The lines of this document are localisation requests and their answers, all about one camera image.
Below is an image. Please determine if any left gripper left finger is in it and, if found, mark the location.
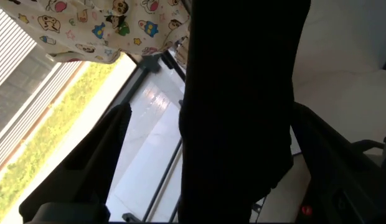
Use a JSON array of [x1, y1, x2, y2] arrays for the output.
[[18, 102, 133, 223]]

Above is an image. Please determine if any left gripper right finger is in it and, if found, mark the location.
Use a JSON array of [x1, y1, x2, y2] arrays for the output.
[[291, 101, 386, 223]]

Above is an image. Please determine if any black garment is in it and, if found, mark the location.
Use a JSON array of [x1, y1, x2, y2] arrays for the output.
[[177, 0, 312, 223]]

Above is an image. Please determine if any window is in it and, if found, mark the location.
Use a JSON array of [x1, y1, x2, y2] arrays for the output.
[[0, 4, 162, 223]]

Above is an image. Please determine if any cream printed garment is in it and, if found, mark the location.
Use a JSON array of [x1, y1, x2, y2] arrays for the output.
[[0, 0, 191, 65]]

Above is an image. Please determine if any black clothes rack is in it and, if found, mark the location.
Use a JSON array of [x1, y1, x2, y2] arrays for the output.
[[121, 51, 187, 223]]

